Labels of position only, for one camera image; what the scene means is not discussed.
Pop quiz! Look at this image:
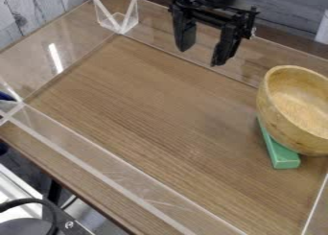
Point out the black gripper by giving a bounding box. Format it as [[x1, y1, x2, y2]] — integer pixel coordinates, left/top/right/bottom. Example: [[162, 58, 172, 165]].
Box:
[[172, 0, 260, 66]]

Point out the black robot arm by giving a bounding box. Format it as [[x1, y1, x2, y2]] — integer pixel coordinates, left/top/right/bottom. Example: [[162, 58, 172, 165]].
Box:
[[168, 0, 258, 66]]

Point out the brown wooden bowl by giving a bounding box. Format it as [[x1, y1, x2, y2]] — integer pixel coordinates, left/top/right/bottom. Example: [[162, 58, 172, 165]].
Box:
[[256, 65, 328, 156]]

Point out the green rectangular block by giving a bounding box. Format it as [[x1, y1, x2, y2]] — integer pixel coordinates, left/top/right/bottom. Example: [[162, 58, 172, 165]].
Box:
[[257, 121, 301, 170]]

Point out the blue object at edge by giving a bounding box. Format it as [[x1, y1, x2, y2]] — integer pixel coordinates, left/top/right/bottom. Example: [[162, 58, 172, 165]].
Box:
[[0, 91, 16, 102]]

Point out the black table leg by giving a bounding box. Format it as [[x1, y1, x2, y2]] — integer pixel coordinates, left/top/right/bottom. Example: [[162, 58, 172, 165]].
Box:
[[48, 180, 62, 205]]

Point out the clear acrylic corner bracket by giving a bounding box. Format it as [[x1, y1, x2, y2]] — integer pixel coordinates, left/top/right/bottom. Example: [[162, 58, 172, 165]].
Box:
[[92, 0, 138, 35]]

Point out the clear acrylic barrier wall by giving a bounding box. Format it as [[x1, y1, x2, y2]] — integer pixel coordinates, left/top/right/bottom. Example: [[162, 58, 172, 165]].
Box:
[[0, 0, 328, 235]]

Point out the black metal bracket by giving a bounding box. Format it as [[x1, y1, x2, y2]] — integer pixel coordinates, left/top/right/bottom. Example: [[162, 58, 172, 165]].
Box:
[[41, 200, 94, 235]]

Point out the black cable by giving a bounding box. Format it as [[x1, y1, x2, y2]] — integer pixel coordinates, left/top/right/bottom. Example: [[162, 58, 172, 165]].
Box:
[[0, 198, 58, 235]]

